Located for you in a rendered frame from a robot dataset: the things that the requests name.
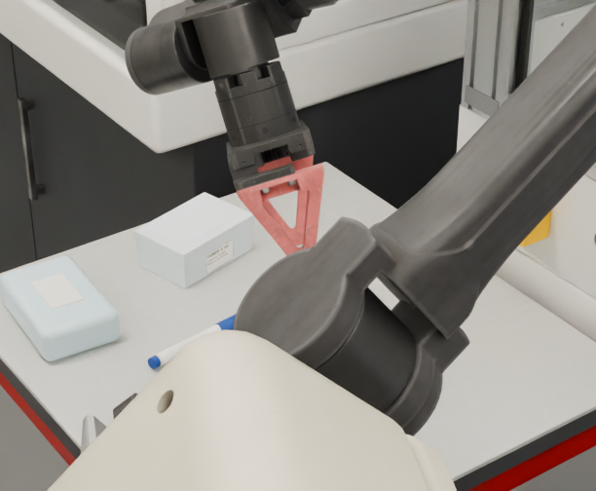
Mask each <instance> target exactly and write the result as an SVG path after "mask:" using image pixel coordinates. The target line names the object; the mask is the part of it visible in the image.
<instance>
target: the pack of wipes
mask: <svg viewBox="0 0 596 491"><path fill-rule="evenodd" d="M0 292H1V299H2V301H3V303H4V305H5V306H6V307H7V309H8V310H9V311H10V313H11V314H12V315H13V317H14V318H15V319H16V321H17V322H18V323H19V325H20V327H21V328H22V329H23V331H24V332H25V333H26V335H27V336H28V337H29V339H30V340H31V341H32V343H33V344H34V345H35V347H36V348H37V349H38V351H39V352H40V353H41V355H42V356H43V358H44V359H46V360H47V361H55V360H58V359H63V358H66V357H69V356H72V355H75V354H78V353H81V352H84V351H86V350H89V349H92V348H95V347H98V346H101V345H104V344H107V343H110V342H113V341H116V340H117V339H118V338H119V337H120V323H119V315H118V312H117V311H116V309H115V308H114V307H113V306H112V305H111V304H110V302H109V301H108V300H107V299H106V298H105V296H104V295H103V294H102V293H101V292H100V291H99V289H98V288H97V287H96V286H95V285H94V284H93V282H92V281H91V280H90V279H89V278H88V276H87V275H86V274H85V273H84V272H83V271H82V269H81V268H80V267H79V266H78V265H77V264H76V262H75V261H74V260H73V259H72V258H71V257H70V256H67V255H66V256H61V257H58V258H55V259H52V260H48V261H45V262H42V263H38V264H35V265H32V266H28V267H25V268H21V269H18V270H15V271H12V272H9V273H6V274H3V275H2V276H1V277H0Z"/></svg>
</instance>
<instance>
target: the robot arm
mask: <svg viewBox="0 0 596 491"><path fill-rule="evenodd" d="M337 1H339V0H186V1H183V2H180V3H178V4H175V5H173V6H170V7H167V8H165V9H162V10H160V11H159V12H158V13H157V14H156V15H154V16H153V17H152V19H151V20H150V22H149V24H148V25H147V26H144V27H141V28H138V29H136V30H135V31H134V32H133V33H132V34H131V35H130V37H129V39H128V42H127V44H126V49H125V60H126V66H127V70H128V72H129V74H130V77H131V79H132V80H133V82H134V83H135V84H136V85H137V86H138V87H139V88H140V89H141V90H142V91H144V92H145V93H147V94H151V95H158V94H165V93H169V92H173V91H177V90H181V89H185V88H189V87H193V86H197V85H200V84H204V83H207V82H210V81H212V80H213V84H214V87H215V89H216V91H215V95H216V98H217V101H218V104H219V108H220V111H221V114H222V117H223V121H224V124H225V127H226V130H227V134H228V136H229V139H230V141H228V142H227V143H226V144H227V155H228V156H227V158H228V165H229V168H230V171H231V174H232V177H233V180H234V185H235V188H236V191H237V195H238V197H239V198H240V200H241V201H242V202H243V203H244V205H245V206H246V207H247V208H248V209H249V211H250V212H251V213H252V214H253V215H254V217H255V218H256V219H257V220H258V221H259V223H260V224H261V225H262V226H263V227H264V229H265V230H266V231H267V232H268V233H269V234H270V236H271V237H272V238H273V239H274V241H275V242H276V243H277V244H278V245H279V247H280V248H281V249H282V251H283V252H284V253H285V254H286V255H287V256H285V257H284V258H282V259H281V260H279V261H278V262H276V263H275V264H273V265H272V266H271V267H270V268H269V269H267V270H266V271H265V272H264V273H263V274H262V275H261V276H260V277H259V278H258V279H257V280H256V281H255V282H254V284H253V285H252V286H251V288H250V289H249V290H248V291H247V293H246V295H245V296H244V298H243V300H242V302H241V304H240V306H239V308H238V310H237V313H236V316H235V320H234V326H233V330H237V331H246V332H249V333H251V334H254V335H256V336H258V337H260V338H263V339H265V340H267V341H269V342H271V343H272V344H274V345H275V346H277V347H279V348H280V349H282V350H283V351H285V352H286V353H288V354H290V355H291V356H293V357H294V358H296V359H298V360H300V361H301V362H303V363H305V364H306V365H307V366H308V367H310V368H311V369H313V370H315V371H316V372H318V373H319V374H321V375H323V376H324V377H326V378H327V379H329V380H330V381H332V382H334V383H335V384H337V385H338V386H340V387H342V388H343V389H345V390H346V391H348V392H350V393H351V394H353V395H354V396H356V397H358V398H360V399H361V400H363V401H364V402H366V403H368V404H369V405H371V406H372V407H374V408H375V409H377V410H379V411H380V412H382V413H383V414H385V415H387V416H388V417H390V418H391V419H393V420H394V421H395V422H396V423H397V425H399V426H400V427H401V428H402V429H403V431H404V433H405V434H409V435H411V436H414V435H415V434H416V433H417V432H418V431H419V430H420V429H421V428H422V427H423V426H424V425H425V423H426V422H427V421H428V419H429V417H430V416H431V414H432V412H433V411H434V409H435V407H436V405H437V403H438V401H439V398H440V394H441V391H442V382H443V376H442V375H443V372H444V371H445V370H446V369H447V368H448V367H449V366H450V364H451V363H452V362H453V361H454V360H455V359H456V358H457V357H458V356H459V355H460V354H461V353H462V351H463V350H464V349H465V348H466V347H467V346H468V345H469V343H470V341H469V339H468V337H467V335H466V333H465V332H464V331H463V330H462V329H461V328H460V326H461V325H462V324H463V323H464V322H465V320H466V319H467V318H468V317H469V316H470V314H471V312H472V310H473V308H474V305H475V302H476V300H477V299H478V297H479V296H480V294H481V293H482V291H483V290H484V289H485V287H486V286H487V284H488V283H489V282H490V280H491V279H492V278H493V277H494V276H495V275H496V273H497V272H498V271H499V269H500V268H501V266H502V265H503V264H504V262H505V261H506V259H507V258H508V257H509V256H510V255H511V253H512V252H513V251H514V250H515V249H516V248H517V247H518V246H519V245H520V244H521V243H522V242H523V241H524V240H525V239H526V238H527V237H528V235H529V234H530V233H531V232H532V231H533V230H534V229H535V228H536V227H537V226H538V225H539V224H540V222H541V221H542V220H543V219H544V218H545V217H546V216H547V215H548V214H549V213H550V212H551V211H552V209H553V208H554V207H555V206H556V205H557V204H558V203H559V202H560V201H561V200H562V199H563V198H564V197H565V195H566V194H567V193H568V192H569V191H570V190H571V189H572V188H573V187H574V186H575V185H576V184H577V182H578V181H579V180H580V179H581V178H582V177H583V176H584V175H585V174H586V173H587V172H588V171H589V170H590V168H591V167H592V166H593V165H594V164H595V163H596V4H595V5H594V6H593V8H592V9H591V10H590V11H589V12H588V13H587V14H586V15H585V16H584V17H583V18H582V19H581V20H580V21H579V23H578V24H577V25H576V26H575V27H574V28H573V29H572V30H571V31H570V32H569V33H568V34H567V35H566V37H565V38H564V39H563V40H562V41H561V42H560V43H559V44H558V45H557V46H556V47H555V48H554V49H553V50H552V52H551V53H550V54H549V55H548V56H547V57H546V58H545V59H544V60H543V61H542V62H541V63H540V64H539V65H538V67H537V68H536V69H535V70H534V71H533V72H532V73H531V74H530V75H529V76H528V77H527V78H526V79H525V80H524V82H523V83H522V84H521V85H520V86H519V87H518V88H517V89H516V90H515V91H514V92H513V93H512V94H511V95H510V96H509V98H508V99H507V100H506V101H505V102H504V103H503V104H502V105H501V106H500V107H499V108H498V109H497V110H496V112H495V113H494V114H493V115H492V116H491V117H490V118H489V119H488V120H487V121H486V122H485V123H484V124H483V125H482V126H481V128H480V129H479V130H478V131H477V132H476V133H475V134H474V135H473V136H472V137H471V138H470V139H469V140H468V141H467V143H466V144H465V145H464V146H463V147H462V148H461V149H460V150H459V151H458V152H457V153H456V154H455V155H454V156H453V158H452V159H451V160H450V161H449V162H448V163H447V164H446V165H445V166H444V167H443V168H442V169H441V170H440V171H439V173H438V174H437V175H436V176H435V177H434V178H433V179H432V180H431V181H430V182H429V183H428V184H427V185H426V186H425V187H423V188H422V189H421V190H420V191H419V192H418V193H417V194H416V195H415V196H414V197H412V198H411V199H410V200H409V201H408V202H406V203H405V204H404V205H403V206H402V207H400V208H399V209H398V210H396V211H395V212H394V213H392V214H391V215H390V216H388V217H387V218H386V219H384V220H383V221H382V222H378V223H376V224H374V225H372V226H371V227H370V228H369V229H368V228H367V227H366V226H365V225H364V224H362V223H361V222H359V221H357V220H355V219H352V218H349V217H344V216H342V217H340V218H339V219H338V220H337V221H336V223H335V224H334V225H333V226H332V227H331V228H330V229H329V230H328V231H327V232H326V233H325V234H324V235H323V236H322V237H321V239H320V240H319V241H318V242H317V230H318V221H319V213H320V204H321V196H322V187H323V179H324V167H323V164H317V165H314V166H313V159H314V154H315V153H316V151H315V148H314V143H313V140H312V136H311V133H310V130H309V128H308V127H307V126H306V125H305V123H304V122H303V121H302V120H299V119H298V115H297V112H296V109H295V105H294V102H293V99H292V95H291V92H290V88H289V86H288V83H287V79H286V76H285V73H284V71H282V68H281V64H280V61H279V60H277V61H273V62H269V61H271V60H273V59H276V58H278V57H279V50H278V47H277V43H276V40H275V38H278V37H281V36H284V35H288V34H292V33H295V32H297V30H298V27H299V25H300V23H301V21H302V18H305V17H308V16H309V15H310V14H311V12H312V10H314V9H319V8H323V7H328V6H332V5H335V4H336V3H337ZM294 191H298V195H297V210H296V224H295V227H293V228H290V227H289V226H288V225H287V223H286V222H285V221H284V219H283V218H282V217H281V216H280V214H279V213H278V211H277V210H276V209H275V207H274V206H273V205H272V204H271V202H270V201H269V199H272V198H274V197H278V196H281V195H284V194H288V193H291V192H294ZM298 245H302V246H301V247H297V246H298ZM376 278H378V279H379V281H380V282H381V283H382V284H383V285H384V286H385V287H386V288H387V289H388V290H389V291H390V292H391V293H392V294H393V295H394V296H395V297H396V298H397V299H398V300H399V302H398V303H397V304H396V305H395V306H394V307H393V308H392V309H391V310H390V309H389V308H388V307H387V306H386V305H385V304H384V303H383V302H382V301H381V300H380V299H379V298H378V297H377V295H376V294H375V293H374V292H373V291H372V290H371V289H370V288H369V287H368V286H369V285H371V283H372V282H373V281H374V280H375V279H376Z"/></svg>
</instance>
